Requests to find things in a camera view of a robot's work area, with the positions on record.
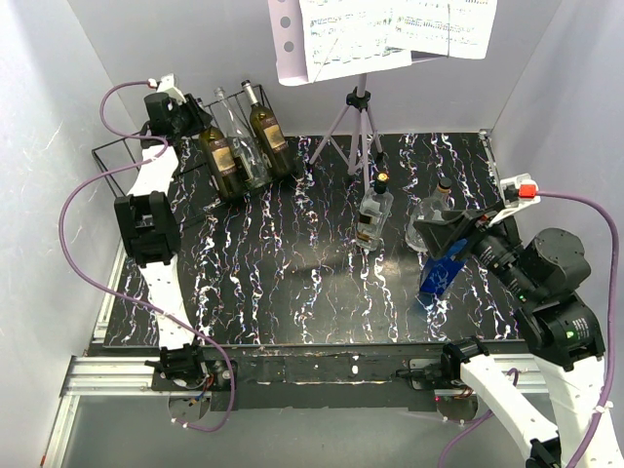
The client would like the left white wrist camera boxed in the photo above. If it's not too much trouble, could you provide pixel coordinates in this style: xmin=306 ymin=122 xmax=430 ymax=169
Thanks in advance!
xmin=147 ymin=73 xmax=186 ymax=104

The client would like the black wire wine rack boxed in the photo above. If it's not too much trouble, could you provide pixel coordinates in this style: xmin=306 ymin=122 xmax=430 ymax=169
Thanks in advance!
xmin=92 ymin=85 xmax=303 ymax=225

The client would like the aluminium frame rail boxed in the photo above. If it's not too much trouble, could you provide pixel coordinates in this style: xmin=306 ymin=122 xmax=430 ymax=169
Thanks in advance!
xmin=40 ymin=244 xmax=189 ymax=467

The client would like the tall clear empty bottle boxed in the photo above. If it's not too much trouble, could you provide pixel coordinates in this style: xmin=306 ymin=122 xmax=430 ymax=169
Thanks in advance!
xmin=214 ymin=87 xmax=271 ymax=191

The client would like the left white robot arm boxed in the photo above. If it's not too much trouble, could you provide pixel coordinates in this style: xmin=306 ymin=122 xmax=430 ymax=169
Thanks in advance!
xmin=114 ymin=91 xmax=211 ymax=390

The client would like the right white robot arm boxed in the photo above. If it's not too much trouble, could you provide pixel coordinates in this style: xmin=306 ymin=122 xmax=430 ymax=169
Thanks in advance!
xmin=413 ymin=210 xmax=623 ymax=467

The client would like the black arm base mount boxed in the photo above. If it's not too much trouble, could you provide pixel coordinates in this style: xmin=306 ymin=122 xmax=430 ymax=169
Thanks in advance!
xmin=150 ymin=340 xmax=482 ymax=413

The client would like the dark green wine bottle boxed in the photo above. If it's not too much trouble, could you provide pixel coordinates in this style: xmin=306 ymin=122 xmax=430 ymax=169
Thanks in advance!
xmin=241 ymin=80 xmax=295 ymax=179

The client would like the small clear glass bottle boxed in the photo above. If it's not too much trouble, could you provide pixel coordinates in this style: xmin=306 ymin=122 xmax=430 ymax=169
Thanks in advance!
xmin=405 ymin=177 xmax=451 ymax=254

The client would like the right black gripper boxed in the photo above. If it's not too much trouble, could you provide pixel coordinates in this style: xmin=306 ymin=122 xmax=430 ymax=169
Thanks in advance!
xmin=411 ymin=196 xmax=538 ymax=302

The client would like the right sheet music page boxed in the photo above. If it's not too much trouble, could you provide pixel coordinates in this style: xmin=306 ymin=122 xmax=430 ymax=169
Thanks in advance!
xmin=386 ymin=0 xmax=497 ymax=59

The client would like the blue square bottle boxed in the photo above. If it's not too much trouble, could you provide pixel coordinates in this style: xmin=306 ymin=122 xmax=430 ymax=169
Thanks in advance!
xmin=419 ymin=240 xmax=466 ymax=295

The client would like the lilac music stand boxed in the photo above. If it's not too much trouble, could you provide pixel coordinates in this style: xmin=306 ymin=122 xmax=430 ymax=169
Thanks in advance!
xmin=267 ymin=0 xmax=452 ymax=214

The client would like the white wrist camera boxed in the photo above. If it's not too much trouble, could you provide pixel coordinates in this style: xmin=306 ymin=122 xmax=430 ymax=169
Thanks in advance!
xmin=147 ymin=73 xmax=186 ymax=104
xmin=488 ymin=174 xmax=541 ymax=227

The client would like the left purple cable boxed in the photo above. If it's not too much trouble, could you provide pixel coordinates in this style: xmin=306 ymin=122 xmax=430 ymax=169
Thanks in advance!
xmin=58 ymin=80 xmax=238 ymax=433

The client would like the sheet music page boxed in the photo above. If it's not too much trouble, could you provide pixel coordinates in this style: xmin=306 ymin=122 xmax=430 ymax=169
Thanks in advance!
xmin=386 ymin=0 xmax=497 ymax=59
xmin=299 ymin=1 xmax=411 ymax=83

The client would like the clear bottle black cap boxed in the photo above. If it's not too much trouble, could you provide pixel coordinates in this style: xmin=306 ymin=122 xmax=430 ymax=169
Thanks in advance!
xmin=356 ymin=173 xmax=394 ymax=252

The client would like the green wine bottle silver neck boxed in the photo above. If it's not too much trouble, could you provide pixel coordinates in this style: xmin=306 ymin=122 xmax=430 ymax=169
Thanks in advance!
xmin=198 ymin=125 xmax=245 ymax=201

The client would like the left sheet music page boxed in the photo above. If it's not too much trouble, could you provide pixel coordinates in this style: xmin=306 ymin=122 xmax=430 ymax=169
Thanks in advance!
xmin=299 ymin=1 xmax=411 ymax=83

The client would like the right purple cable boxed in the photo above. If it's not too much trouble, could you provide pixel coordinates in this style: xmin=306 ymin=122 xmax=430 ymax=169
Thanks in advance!
xmin=437 ymin=190 xmax=619 ymax=468

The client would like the purple cable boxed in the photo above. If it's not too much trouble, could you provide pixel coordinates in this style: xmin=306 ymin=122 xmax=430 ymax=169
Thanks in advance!
xmin=58 ymin=80 xmax=238 ymax=433
xmin=437 ymin=190 xmax=619 ymax=468

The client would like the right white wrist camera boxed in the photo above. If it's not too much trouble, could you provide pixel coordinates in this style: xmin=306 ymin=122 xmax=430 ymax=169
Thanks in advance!
xmin=488 ymin=174 xmax=541 ymax=227

